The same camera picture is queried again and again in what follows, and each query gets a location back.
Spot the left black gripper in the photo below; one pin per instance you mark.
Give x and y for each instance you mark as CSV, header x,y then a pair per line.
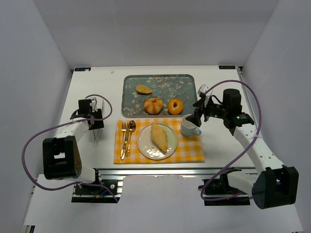
x,y
96,120

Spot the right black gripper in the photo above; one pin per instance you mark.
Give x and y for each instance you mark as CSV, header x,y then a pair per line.
x,y
201,109

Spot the long pale bread loaf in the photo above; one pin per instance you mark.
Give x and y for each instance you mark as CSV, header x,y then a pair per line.
x,y
159,137

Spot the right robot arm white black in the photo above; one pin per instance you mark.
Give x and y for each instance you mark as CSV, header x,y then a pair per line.
x,y
276,184

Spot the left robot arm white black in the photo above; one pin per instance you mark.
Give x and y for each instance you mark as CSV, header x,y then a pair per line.
x,y
61,157

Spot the round striped bread bun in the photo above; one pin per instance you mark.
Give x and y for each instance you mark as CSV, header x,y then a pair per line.
x,y
153,106

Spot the brown seeded bread slice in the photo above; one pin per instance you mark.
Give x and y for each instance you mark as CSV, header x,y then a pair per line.
x,y
144,90

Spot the white blue mug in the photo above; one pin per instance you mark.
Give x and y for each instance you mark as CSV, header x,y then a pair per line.
x,y
189,129

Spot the orange bagel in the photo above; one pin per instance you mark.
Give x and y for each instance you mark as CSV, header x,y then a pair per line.
x,y
175,106

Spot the gold fork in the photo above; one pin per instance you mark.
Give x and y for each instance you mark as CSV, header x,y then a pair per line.
x,y
123,130

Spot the yellow checkered placemat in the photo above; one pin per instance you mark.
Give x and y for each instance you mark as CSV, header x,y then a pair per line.
x,y
189,149

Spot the gold spoon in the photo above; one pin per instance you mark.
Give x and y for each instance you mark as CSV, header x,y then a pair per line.
x,y
132,128

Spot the left blue corner label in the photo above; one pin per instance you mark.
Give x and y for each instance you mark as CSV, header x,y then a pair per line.
x,y
82,69

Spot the blue corner label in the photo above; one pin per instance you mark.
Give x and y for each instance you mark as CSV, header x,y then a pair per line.
x,y
82,69
226,67

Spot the gold knife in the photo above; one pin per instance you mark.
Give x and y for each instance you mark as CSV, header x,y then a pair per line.
x,y
125,141

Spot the blue floral tray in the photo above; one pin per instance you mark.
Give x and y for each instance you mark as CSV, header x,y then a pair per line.
x,y
165,87

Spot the right blue corner label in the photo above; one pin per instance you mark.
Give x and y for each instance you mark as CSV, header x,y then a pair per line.
x,y
226,67

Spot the white green round plate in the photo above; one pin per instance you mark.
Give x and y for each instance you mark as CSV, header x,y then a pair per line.
x,y
149,149

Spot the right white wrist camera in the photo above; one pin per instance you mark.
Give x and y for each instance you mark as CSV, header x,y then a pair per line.
x,y
203,89

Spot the aluminium table front rail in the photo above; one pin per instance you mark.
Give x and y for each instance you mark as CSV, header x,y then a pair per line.
x,y
156,171

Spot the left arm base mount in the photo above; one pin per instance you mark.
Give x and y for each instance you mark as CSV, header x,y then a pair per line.
x,y
107,189

